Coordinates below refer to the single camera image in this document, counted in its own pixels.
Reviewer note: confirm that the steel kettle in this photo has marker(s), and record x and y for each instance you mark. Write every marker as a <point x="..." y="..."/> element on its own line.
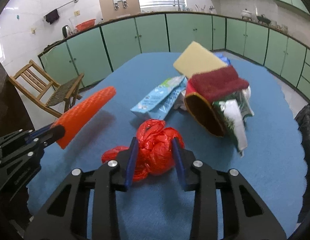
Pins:
<point x="67" y="32"/>

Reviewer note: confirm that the black-lined trash bin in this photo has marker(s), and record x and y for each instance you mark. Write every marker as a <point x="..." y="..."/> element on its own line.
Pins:
<point x="306" y="130"/>

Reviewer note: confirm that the yellow sponge red scouring pad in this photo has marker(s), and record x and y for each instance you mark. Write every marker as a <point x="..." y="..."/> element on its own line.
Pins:
<point x="200" y="60"/>

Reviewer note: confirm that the cardboard box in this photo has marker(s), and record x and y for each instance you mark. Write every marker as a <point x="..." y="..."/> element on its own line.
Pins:
<point x="107" y="7"/>

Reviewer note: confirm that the blue plastic wrapper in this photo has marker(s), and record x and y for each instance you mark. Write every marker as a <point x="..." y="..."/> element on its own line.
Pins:
<point x="225" y="59"/>

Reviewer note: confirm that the dark towel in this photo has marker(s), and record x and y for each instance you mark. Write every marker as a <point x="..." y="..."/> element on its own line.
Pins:
<point x="53" y="16"/>

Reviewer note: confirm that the utensil rack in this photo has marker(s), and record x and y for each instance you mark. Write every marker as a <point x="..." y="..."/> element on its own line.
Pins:
<point x="203" y="8"/>

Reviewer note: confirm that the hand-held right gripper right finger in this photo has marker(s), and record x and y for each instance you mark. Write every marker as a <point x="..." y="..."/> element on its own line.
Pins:
<point x="176" y="160"/>

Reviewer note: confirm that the blue white plastic packet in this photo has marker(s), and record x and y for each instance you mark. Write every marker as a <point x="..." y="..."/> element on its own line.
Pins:
<point x="157" y="97"/>

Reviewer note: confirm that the black wok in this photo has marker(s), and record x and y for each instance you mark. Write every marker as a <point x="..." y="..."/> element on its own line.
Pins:
<point x="263" y="18"/>

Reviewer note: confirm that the blue tablecloth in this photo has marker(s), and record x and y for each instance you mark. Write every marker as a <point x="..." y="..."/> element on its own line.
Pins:
<point x="265" y="130"/>

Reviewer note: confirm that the green lower cabinets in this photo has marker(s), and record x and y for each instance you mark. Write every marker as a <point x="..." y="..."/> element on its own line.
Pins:
<point x="150" y="35"/>

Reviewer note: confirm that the metal towel rail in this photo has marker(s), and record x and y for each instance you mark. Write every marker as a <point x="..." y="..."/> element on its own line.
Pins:
<point x="67" y="3"/>

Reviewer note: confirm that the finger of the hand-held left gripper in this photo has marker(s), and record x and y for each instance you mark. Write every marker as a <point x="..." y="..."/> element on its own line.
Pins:
<point x="38" y="133"/>
<point x="56" y="133"/>

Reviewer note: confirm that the green white plastic packet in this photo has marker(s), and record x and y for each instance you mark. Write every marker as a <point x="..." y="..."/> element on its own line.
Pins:
<point x="235" y="120"/>

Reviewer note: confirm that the white pot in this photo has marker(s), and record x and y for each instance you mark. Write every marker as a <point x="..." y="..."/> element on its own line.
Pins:
<point x="245" y="13"/>

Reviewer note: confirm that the wooden chair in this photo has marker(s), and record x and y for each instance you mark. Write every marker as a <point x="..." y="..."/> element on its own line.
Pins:
<point x="32" y="76"/>

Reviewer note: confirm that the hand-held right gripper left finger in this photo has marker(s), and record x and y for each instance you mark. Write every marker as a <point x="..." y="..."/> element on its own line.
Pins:
<point x="133" y="160"/>

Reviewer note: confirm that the small white crumpled tissue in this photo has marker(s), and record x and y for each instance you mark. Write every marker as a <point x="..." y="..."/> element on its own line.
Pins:
<point x="247" y="92"/>

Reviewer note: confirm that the orange foam net sleeve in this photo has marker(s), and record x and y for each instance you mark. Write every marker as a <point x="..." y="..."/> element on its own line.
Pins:
<point x="90" y="110"/>

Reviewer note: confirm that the red plastic bag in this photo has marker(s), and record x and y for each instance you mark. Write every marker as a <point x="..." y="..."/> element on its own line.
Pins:
<point x="155" y="150"/>

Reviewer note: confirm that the metal faucet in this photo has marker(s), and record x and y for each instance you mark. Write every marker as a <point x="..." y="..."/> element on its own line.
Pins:
<point x="178" y="2"/>

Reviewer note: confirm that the clear plastic jug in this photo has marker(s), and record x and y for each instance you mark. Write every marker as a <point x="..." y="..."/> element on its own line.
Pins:
<point x="73" y="23"/>

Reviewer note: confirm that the red basin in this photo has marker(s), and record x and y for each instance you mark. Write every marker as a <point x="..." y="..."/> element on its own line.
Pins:
<point x="85" y="25"/>

